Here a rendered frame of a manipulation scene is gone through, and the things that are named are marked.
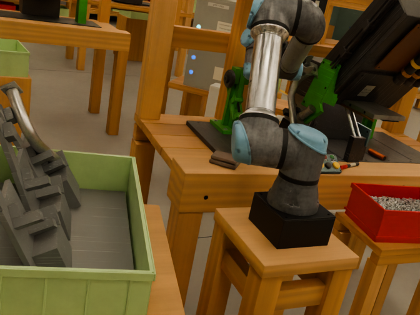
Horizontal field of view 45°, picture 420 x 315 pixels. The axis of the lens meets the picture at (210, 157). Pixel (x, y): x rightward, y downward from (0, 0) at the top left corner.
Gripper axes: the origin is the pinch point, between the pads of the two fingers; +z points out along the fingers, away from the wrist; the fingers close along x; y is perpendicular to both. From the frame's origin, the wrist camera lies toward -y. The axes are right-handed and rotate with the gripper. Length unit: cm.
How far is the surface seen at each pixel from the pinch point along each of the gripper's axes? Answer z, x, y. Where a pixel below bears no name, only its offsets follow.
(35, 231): -101, -93, 16
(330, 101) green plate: 7.7, -13.5, 3.0
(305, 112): -0.7, -19.3, -2.6
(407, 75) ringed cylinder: 21.1, -9.8, 30.2
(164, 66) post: -50, 0, -35
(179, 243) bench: -42, -77, -24
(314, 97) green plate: 2.5, -12.0, -0.5
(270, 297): -37, -99, 19
